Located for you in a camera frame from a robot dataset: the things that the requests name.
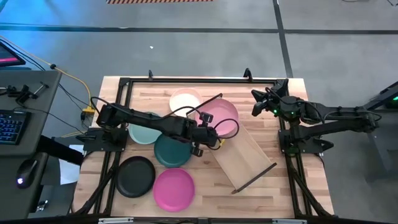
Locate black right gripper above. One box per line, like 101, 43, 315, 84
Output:
251, 89, 282, 117

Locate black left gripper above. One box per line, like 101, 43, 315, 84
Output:
186, 112, 222, 157

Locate white plate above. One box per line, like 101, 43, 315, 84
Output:
169, 88, 203, 118

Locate magenta plate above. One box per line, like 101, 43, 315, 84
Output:
152, 167, 196, 213

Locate black plate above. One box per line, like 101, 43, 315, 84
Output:
115, 156, 156, 198

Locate wooden shelf with black legs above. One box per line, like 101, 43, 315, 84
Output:
185, 92, 277, 195

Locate light pink plate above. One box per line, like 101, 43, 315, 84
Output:
195, 98, 240, 139

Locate dark green plate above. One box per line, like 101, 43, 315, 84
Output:
154, 134, 193, 169

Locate light teal plate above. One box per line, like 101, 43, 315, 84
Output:
128, 112, 162, 146

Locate white paper sheet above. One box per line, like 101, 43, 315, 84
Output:
58, 144, 85, 186

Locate black padded bar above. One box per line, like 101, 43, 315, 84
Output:
37, 135, 85, 166

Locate dark grey desk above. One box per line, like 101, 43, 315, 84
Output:
0, 70, 62, 220

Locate black computer mouse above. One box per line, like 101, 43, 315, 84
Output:
15, 159, 39, 190

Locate black desk clamp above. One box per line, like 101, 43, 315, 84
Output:
6, 81, 50, 105

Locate backlit black keyboard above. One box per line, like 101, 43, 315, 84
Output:
0, 109, 31, 146

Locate computer monitor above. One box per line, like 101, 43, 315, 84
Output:
0, 41, 26, 68

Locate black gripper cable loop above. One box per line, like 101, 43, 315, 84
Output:
213, 118, 241, 140

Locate black metal table frame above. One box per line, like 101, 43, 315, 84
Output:
70, 77, 333, 218

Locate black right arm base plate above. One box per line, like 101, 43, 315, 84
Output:
278, 129, 335, 156

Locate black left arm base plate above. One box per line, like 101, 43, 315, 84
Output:
76, 127, 129, 152

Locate silver metal bracket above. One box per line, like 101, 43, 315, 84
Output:
98, 217, 134, 224
272, 218, 308, 224

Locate yellow cable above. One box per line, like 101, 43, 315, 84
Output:
0, 35, 94, 110

